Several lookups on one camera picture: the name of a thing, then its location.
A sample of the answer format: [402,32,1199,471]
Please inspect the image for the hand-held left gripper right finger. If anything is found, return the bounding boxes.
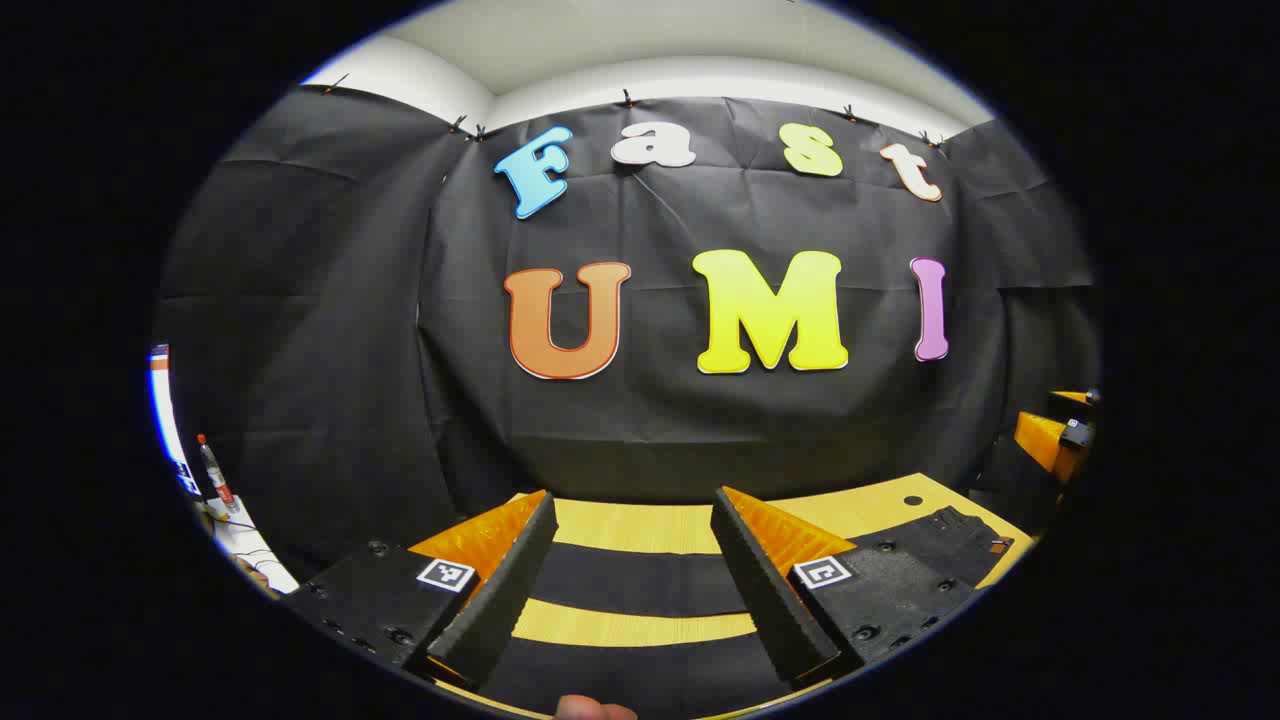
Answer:
[711,487,978,688]

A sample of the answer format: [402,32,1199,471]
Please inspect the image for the white side desk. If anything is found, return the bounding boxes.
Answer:
[195,495,301,596]

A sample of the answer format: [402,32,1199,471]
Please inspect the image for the black backdrop cloth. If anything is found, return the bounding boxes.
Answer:
[155,85,1101,581]

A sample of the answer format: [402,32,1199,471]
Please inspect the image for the dark jeans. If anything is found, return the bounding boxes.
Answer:
[480,505,1013,719]

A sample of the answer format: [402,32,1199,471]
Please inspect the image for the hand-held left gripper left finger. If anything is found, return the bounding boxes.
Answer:
[285,490,558,693]

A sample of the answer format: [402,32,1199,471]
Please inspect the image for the red-capped bottle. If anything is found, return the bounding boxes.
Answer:
[196,433,239,513]

